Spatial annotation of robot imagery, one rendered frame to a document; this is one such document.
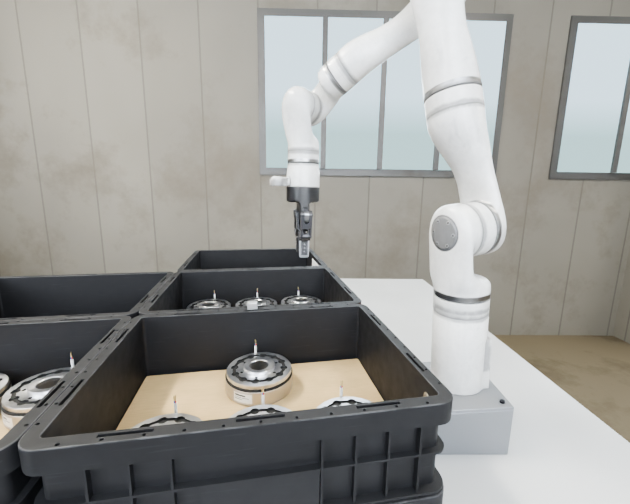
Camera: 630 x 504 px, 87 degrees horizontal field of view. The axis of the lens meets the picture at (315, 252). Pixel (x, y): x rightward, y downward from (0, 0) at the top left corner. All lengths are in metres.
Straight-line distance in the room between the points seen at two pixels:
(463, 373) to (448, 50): 0.53
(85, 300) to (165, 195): 1.80
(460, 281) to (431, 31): 0.40
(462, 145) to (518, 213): 2.36
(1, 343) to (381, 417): 0.58
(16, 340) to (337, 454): 0.52
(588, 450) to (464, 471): 0.24
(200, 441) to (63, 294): 0.71
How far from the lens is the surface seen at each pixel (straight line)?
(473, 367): 0.66
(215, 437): 0.35
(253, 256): 1.17
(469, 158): 0.61
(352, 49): 0.73
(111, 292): 0.95
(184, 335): 0.62
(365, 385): 0.58
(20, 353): 0.71
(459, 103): 0.61
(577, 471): 0.76
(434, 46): 0.65
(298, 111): 0.73
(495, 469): 0.70
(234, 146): 2.56
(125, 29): 2.97
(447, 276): 0.59
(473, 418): 0.67
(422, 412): 0.38
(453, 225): 0.56
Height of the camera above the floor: 1.14
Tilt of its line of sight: 11 degrees down
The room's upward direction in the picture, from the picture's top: 1 degrees clockwise
